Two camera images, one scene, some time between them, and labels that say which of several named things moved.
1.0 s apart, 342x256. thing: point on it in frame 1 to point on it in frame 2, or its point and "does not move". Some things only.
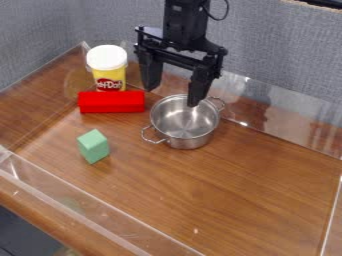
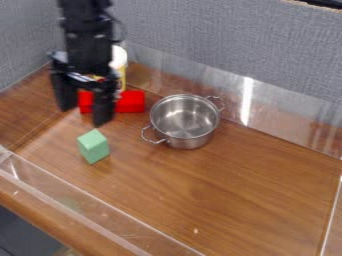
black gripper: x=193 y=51 to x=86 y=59
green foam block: x=94 y=146 does not move
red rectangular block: x=111 y=101 does not move
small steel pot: x=183 y=125 does not move
